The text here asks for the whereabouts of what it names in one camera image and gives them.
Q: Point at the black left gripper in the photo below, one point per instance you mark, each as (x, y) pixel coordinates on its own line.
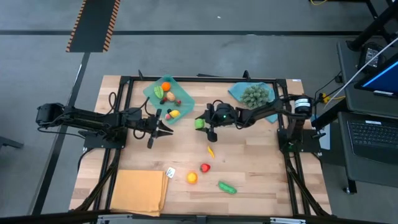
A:
(144, 126)

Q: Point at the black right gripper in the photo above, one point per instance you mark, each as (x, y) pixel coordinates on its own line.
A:
(222, 116)

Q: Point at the green apple toy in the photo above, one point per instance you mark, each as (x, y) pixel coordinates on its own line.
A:
(199, 124)

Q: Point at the pink toy peach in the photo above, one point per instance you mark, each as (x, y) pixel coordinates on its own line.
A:
(168, 117)

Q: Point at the yellow toy lemon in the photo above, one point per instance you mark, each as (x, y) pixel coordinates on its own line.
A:
(175, 113)

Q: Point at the red toy strawberry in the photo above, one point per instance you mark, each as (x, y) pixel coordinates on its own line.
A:
(178, 102)

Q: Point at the tan toy potato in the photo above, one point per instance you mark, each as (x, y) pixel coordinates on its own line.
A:
(170, 96)

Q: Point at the green toy star fruit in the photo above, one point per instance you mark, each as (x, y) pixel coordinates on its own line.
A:
(159, 92)

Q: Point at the orange toy mandarin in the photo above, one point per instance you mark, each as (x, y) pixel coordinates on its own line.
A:
(165, 86)

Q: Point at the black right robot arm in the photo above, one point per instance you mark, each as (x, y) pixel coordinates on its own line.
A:
(273, 109)

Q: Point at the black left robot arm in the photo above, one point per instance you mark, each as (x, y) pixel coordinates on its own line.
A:
(84, 119)

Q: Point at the teal plastic tupperware container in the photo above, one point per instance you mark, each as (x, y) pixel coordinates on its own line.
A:
(185, 102)

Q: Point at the yellow toy pepper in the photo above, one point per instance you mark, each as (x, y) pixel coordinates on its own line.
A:
(211, 152)

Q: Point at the white paper card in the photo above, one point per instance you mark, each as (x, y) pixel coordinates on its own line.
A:
(170, 172)

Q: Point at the red toy fruit green cap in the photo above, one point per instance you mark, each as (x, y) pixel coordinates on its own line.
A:
(205, 168)

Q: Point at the teal cloth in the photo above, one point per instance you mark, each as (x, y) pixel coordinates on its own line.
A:
(236, 91)

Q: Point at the orange toy fruit with seam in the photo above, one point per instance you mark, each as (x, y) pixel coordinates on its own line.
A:
(191, 178)

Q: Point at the green plant in white pot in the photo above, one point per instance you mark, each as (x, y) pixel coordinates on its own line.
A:
(255, 96)

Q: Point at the folded orange cloth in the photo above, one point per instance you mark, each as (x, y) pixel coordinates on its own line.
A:
(138, 193)

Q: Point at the green toy pea pod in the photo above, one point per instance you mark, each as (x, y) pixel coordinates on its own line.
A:
(227, 187)

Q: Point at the yellow power plug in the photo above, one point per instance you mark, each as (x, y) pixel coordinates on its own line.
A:
(325, 98)

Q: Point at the black floor mat striped edges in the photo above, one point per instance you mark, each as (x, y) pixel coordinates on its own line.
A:
(93, 25)

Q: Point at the grey furniture foot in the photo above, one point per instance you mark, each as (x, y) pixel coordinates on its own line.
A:
(9, 143)

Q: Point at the black laptop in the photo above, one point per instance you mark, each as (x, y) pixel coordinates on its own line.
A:
(373, 140)

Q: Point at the dark grey side table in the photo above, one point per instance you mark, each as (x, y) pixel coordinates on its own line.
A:
(367, 174)

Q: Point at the black power adapter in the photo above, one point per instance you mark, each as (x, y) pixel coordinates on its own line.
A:
(370, 57)

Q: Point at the monitor with blue screen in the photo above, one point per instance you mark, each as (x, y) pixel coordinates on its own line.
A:
(382, 79)

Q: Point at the black desk leg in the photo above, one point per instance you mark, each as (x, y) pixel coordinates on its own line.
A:
(373, 29)

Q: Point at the white rod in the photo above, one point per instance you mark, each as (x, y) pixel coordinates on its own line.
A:
(388, 46)

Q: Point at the black aluminium rig frame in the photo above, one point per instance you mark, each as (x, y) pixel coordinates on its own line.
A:
(202, 78)

